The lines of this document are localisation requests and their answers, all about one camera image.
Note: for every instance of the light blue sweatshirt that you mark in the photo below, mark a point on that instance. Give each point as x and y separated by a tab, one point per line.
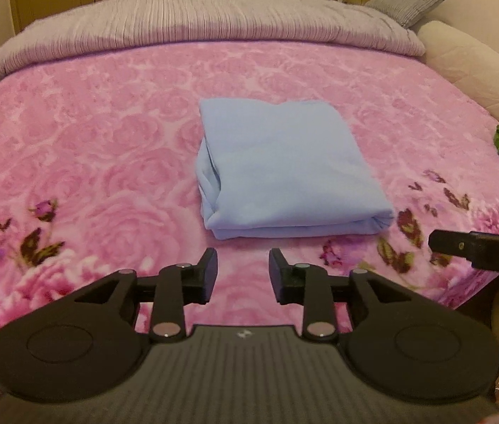
284	163

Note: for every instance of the grey ribbed duvet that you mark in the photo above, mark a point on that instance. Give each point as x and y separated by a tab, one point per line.
214	20

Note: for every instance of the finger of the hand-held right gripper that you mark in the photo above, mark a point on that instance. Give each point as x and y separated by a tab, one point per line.
450	243

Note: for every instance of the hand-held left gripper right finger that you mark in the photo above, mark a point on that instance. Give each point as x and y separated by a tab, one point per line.
278	274

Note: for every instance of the grey pillow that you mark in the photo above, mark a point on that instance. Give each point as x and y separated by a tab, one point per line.
408	2

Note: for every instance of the cream long pillow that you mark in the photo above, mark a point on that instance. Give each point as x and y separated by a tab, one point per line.
474	66

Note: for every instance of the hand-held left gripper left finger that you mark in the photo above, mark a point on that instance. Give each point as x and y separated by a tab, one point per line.
208	274

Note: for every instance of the pink rose print blanket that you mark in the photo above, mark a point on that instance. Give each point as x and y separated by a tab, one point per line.
99	141

